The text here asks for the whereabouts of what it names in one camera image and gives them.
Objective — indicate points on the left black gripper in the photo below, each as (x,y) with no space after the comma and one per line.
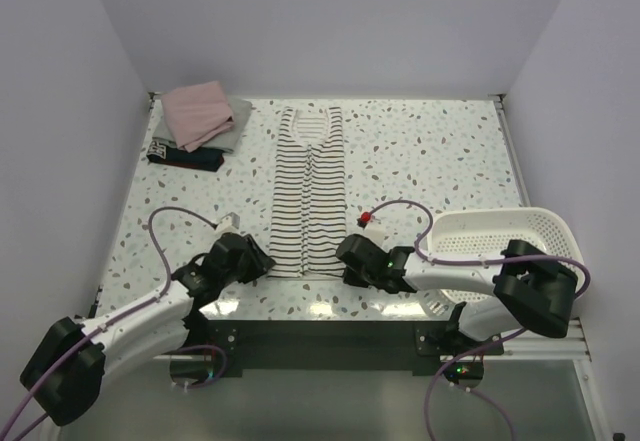
(260,263)

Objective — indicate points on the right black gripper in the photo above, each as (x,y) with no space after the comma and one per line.
(351,279)

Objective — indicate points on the striped black white tank top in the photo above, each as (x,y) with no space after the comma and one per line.
(308,219)

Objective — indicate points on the pink tank top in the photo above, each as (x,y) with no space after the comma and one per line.
(195,114)

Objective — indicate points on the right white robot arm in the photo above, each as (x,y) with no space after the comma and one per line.
(523,288)

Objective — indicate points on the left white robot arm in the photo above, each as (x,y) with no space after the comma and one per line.
(75,359)

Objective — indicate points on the folded dark tank top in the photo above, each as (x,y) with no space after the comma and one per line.
(203,159)

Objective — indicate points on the folded grey tank top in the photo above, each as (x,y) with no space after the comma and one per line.
(226,141)

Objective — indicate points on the white perforated laundry basket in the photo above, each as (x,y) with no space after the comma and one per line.
(481,236)

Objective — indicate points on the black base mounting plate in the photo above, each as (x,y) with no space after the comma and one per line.
(232,347)

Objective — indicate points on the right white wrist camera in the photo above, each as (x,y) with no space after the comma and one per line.
(371,228)

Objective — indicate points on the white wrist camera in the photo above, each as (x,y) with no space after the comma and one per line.
(371,228)
(229,223)

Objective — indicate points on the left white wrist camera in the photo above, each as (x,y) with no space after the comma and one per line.
(229,223)

